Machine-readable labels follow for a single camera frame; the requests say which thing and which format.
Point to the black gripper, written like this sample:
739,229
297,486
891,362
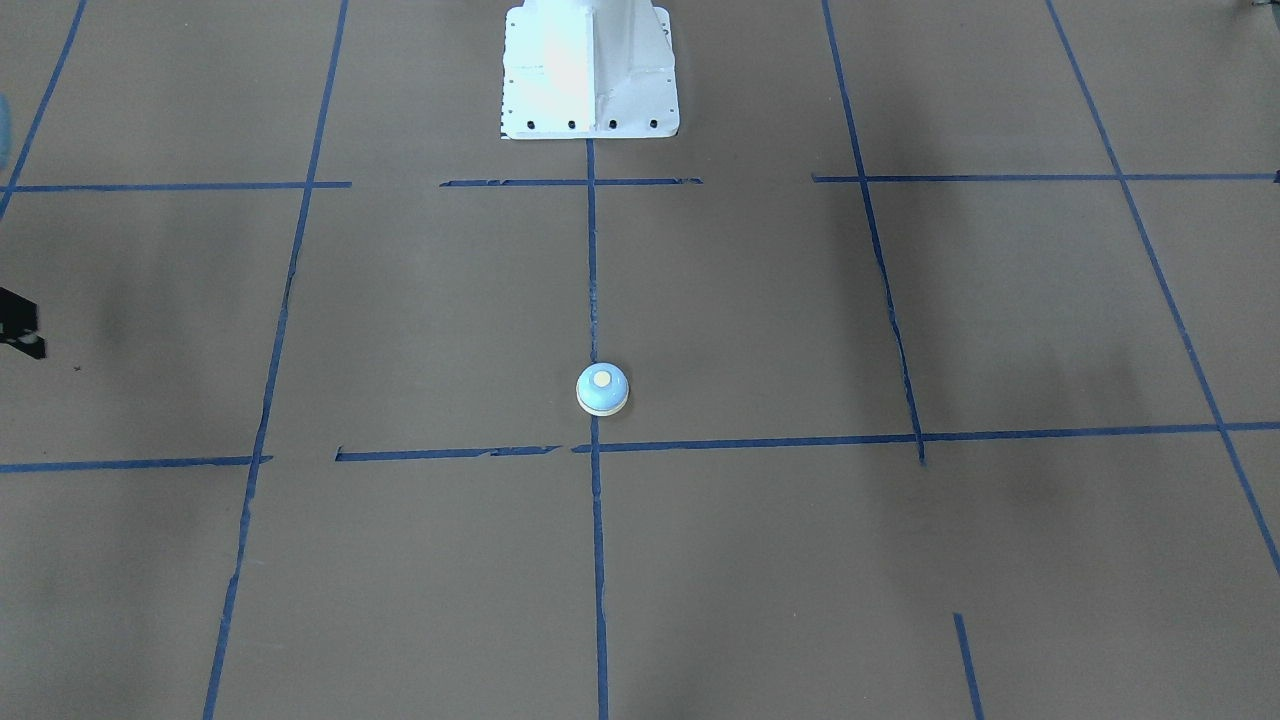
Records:
17,322

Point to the light blue call bell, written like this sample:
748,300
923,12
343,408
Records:
602,389

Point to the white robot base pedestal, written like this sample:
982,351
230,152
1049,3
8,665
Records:
580,70

